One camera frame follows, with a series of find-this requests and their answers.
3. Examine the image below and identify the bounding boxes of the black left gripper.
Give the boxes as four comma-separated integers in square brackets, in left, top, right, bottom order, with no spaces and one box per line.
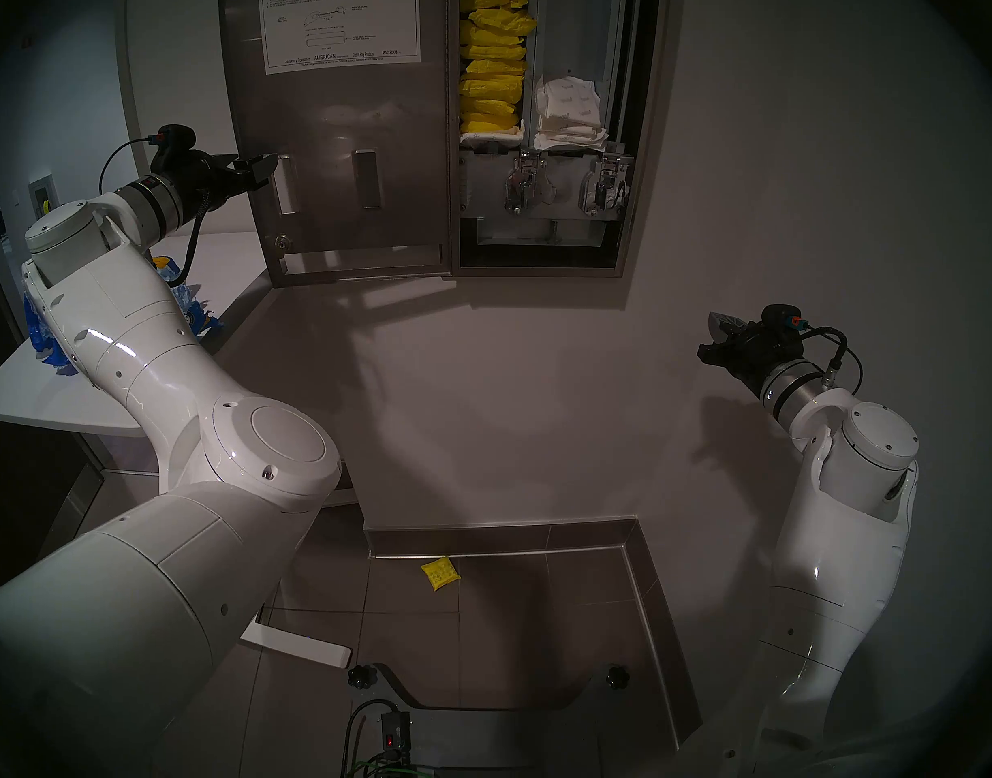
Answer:
[170,147,277,212]

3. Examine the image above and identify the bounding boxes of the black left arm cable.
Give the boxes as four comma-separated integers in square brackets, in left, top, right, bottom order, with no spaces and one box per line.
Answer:
[99,135,215,288]

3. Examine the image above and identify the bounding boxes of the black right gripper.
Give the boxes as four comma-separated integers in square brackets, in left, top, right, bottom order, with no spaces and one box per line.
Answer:
[697,310,805,398]

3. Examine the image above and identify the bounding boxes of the black electronics box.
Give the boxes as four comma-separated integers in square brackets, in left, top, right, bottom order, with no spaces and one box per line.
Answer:
[380,707,413,757]

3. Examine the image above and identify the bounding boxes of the white instruction sheet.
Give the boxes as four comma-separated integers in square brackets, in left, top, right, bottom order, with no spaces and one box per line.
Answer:
[257,0,422,75]

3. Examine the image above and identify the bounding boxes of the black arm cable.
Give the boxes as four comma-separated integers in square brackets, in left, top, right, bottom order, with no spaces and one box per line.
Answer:
[796,323,866,396]
[99,135,215,288]

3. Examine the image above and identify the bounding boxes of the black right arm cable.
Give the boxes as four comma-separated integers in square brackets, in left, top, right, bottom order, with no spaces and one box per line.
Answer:
[796,323,866,396]

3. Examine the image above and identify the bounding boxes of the blue plastic pad bag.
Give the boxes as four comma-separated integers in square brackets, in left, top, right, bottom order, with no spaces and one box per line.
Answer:
[24,254,223,374]

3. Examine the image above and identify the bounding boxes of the stainless steel dispenser cabinet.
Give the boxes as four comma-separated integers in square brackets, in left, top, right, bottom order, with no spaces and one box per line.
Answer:
[447,0,669,280]

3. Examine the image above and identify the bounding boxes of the white table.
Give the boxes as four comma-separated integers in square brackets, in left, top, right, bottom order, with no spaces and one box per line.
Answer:
[0,232,359,669]

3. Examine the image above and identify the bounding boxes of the chrome dispensing mechanism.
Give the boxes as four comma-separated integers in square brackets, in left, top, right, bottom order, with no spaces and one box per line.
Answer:
[577,152,635,220]
[504,151,555,216]

